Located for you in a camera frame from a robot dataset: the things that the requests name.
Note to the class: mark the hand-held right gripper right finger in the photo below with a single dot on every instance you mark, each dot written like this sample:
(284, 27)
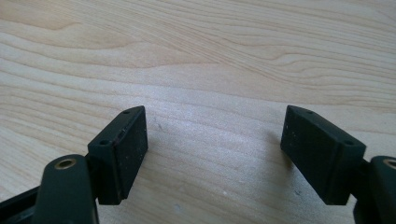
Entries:
(320, 155)

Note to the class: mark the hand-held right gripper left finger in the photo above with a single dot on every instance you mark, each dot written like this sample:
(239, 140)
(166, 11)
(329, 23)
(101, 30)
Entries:
(120, 161)

